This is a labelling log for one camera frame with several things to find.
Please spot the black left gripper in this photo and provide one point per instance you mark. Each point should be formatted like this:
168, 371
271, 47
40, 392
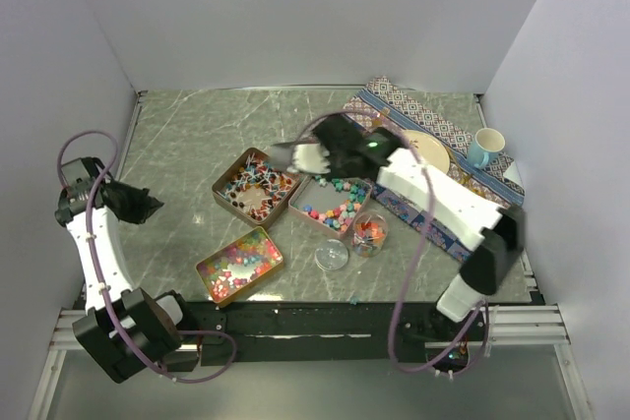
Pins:
144, 205

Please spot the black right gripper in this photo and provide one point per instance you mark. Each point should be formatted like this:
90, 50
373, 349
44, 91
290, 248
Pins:
334, 172

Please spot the metal candy scoop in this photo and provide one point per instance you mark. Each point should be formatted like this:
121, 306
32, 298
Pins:
281, 155

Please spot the clear plastic candy jar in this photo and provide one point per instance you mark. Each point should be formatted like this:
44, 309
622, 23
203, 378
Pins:
369, 232

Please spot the clear jar lid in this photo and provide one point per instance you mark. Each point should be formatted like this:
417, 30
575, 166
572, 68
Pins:
331, 255

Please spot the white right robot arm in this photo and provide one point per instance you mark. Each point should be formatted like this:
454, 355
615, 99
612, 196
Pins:
494, 236

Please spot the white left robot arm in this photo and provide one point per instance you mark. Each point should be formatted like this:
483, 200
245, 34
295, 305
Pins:
152, 323

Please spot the pink tin with star candies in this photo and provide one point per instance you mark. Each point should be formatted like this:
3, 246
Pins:
330, 206

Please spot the patterned placemat cloth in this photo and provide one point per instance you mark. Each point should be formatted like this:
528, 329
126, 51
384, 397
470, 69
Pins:
441, 142

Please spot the cream yellow plate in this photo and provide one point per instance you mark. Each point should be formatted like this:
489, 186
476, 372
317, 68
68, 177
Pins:
430, 149

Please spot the gold tin with lollipops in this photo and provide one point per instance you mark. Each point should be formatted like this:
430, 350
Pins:
253, 190

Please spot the gold tin with gummy stars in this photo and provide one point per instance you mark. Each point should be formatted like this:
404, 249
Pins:
236, 269

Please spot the light blue mug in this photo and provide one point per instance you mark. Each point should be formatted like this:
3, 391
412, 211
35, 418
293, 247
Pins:
486, 144

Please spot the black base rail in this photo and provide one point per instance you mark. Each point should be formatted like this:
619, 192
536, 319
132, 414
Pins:
254, 332

